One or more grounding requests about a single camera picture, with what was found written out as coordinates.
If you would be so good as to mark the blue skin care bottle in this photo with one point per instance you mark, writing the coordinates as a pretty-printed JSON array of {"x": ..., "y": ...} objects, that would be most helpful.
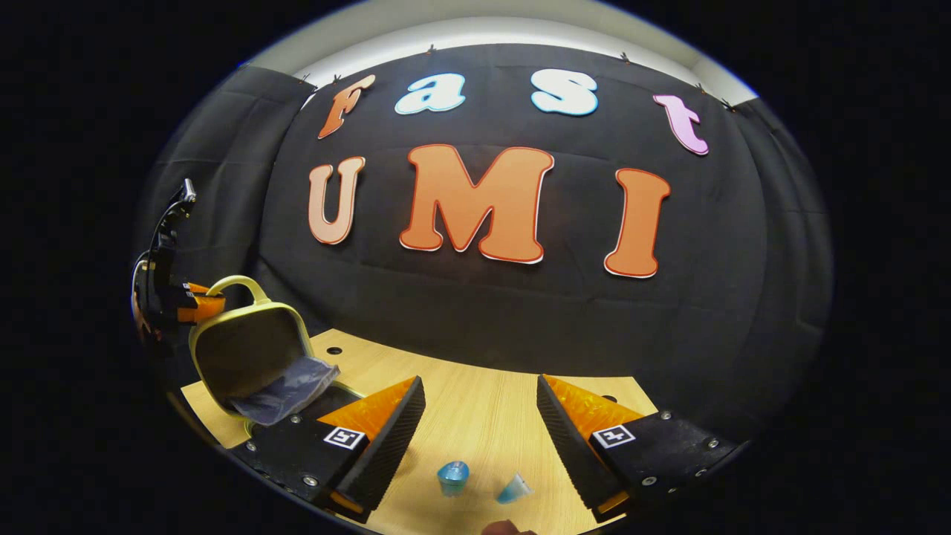
[{"x": 452, "y": 478}]

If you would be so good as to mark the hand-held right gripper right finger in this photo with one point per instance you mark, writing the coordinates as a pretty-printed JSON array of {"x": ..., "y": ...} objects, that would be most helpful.
[{"x": 568, "y": 446}]

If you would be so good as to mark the pale yellow suitcase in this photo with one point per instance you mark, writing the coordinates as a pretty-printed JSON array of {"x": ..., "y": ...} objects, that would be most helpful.
[{"x": 245, "y": 349}]

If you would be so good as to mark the white and blue tube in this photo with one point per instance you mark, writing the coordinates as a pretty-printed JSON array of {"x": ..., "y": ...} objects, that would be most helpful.
[{"x": 513, "y": 489}]

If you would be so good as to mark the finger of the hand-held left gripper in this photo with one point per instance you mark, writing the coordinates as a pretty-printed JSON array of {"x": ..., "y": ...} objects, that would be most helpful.
[{"x": 204, "y": 305}]

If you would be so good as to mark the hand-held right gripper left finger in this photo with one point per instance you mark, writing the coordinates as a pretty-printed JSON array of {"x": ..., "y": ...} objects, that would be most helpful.
[{"x": 390, "y": 446}]

